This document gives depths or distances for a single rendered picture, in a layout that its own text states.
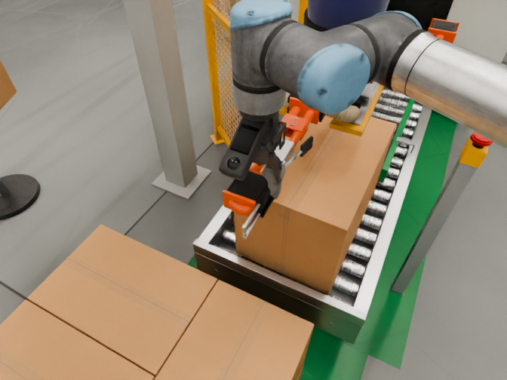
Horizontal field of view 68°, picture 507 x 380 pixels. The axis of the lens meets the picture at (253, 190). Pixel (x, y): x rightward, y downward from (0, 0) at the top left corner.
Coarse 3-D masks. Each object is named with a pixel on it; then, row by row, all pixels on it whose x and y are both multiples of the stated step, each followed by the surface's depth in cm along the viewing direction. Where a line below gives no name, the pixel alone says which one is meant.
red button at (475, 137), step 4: (472, 136) 129; (476, 136) 128; (480, 136) 128; (472, 140) 128; (476, 140) 127; (480, 140) 127; (484, 140) 126; (488, 140) 126; (472, 144) 131; (476, 144) 128; (480, 144) 127; (484, 144) 126; (488, 144) 126; (480, 148) 129
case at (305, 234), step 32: (320, 128) 146; (384, 128) 146; (320, 160) 133; (352, 160) 133; (384, 160) 160; (288, 192) 122; (320, 192) 122; (352, 192) 122; (256, 224) 133; (288, 224) 124; (320, 224) 116; (352, 224) 122; (256, 256) 148; (288, 256) 136; (320, 256) 127; (320, 288) 140
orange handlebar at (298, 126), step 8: (296, 112) 96; (312, 112) 96; (288, 120) 93; (296, 120) 93; (304, 120) 93; (288, 128) 94; (296, 128) 91; (304, 128) 92; (288, 136) 93; (296, 136) 89; (296, 144) 89; (256, 168) 82; (232, 200) 76; (232, 208) 76; (240, 208) 75; (248, 208) 75
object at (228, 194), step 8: (248, 176) 79; (256, 176) 79; (232, 184) 77; (240, 184) 77; (248, 184) 77; (256, 184) 77; (264, 184) 77; (224, 192) 76; (232, 192) 76; (240, 192) 76; (248, 192) 76; (256, 192) 76; (224, 200) 78; (240, 200) 75; (248, 200) 74; (256, 200) 74
